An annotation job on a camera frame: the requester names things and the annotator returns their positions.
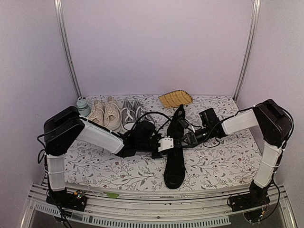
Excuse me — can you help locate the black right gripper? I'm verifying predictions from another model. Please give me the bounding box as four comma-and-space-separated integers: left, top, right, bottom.
178, 126, 212, 149

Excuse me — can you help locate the black front canvas sneaker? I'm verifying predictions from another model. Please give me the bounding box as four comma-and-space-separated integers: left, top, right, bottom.
163, 143, 186, 190

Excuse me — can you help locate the black canvas sneaker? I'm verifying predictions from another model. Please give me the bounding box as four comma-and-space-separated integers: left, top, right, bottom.
163, 143, 186, 190
167, 105, 185, 144

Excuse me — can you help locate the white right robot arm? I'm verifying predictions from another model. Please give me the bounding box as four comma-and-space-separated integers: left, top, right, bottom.
181, 99, 294, 211

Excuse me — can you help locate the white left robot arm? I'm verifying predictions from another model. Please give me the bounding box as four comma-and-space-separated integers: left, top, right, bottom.
37, 106, 173, 210

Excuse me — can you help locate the black rear canvas sneaker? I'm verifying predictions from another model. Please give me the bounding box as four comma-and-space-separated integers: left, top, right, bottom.
167, 105, 185, 144

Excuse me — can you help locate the floral tablecloth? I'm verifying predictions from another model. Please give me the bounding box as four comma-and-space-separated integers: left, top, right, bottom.
64, 95, 262, 191

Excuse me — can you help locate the grey sneaker right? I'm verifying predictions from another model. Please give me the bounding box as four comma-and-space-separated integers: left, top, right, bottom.
133, 99, 155, 124

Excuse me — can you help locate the grey sneaker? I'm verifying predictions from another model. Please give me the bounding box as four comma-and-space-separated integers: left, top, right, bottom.
121, 99, 137, 130
133, 99, 155, 124

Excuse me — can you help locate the grey sneaker left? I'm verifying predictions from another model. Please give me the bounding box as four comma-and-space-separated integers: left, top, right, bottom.
121, 99, 137, 130

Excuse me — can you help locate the beige sneaker right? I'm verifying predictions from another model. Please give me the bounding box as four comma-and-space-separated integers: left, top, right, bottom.
105, 96, 122, 131

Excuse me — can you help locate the beige sneaker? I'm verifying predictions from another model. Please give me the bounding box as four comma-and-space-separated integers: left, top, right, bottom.
105, 96, 122, 131
88, 100, 106, 126

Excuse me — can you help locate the woven bamboo tray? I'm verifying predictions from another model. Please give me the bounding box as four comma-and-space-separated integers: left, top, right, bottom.
159, 90, 193, 108

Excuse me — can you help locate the beige sneaker left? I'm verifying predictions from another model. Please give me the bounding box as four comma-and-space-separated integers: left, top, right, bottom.
88, 100, 106, 126

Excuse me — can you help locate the green tape piece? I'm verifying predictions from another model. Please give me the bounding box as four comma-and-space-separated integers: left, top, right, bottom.
104, 192, 119, 199

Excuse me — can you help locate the pale green small jar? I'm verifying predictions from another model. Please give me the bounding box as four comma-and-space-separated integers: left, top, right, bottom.
76, 96, 91, 117

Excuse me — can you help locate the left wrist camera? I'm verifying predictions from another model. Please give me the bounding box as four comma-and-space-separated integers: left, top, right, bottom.
158, 136, 174, 152

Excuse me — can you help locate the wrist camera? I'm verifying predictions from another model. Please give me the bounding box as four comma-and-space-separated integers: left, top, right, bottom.
178, 118, 195, 133
158, 136, 174, 152

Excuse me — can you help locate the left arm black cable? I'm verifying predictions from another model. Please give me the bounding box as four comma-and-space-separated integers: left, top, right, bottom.
133, 111, 171, 138

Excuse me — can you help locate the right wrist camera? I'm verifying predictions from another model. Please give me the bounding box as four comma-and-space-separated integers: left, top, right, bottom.
178, 118, 195, 133

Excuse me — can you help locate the aluminium front rail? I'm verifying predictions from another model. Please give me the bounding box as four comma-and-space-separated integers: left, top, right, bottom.
21, 182, 300, 228

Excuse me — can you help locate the aluminium frame post right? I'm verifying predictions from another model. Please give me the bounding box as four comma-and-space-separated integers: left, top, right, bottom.
233, 0, 261, 103

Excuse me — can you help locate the aluminium frame post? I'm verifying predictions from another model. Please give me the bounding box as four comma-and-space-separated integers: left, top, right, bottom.
233, 0, 261, 103
54, 0, 82, 97

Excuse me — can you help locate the aluminium frame post left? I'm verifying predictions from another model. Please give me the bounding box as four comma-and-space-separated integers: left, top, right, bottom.
54, 0, 82, 97

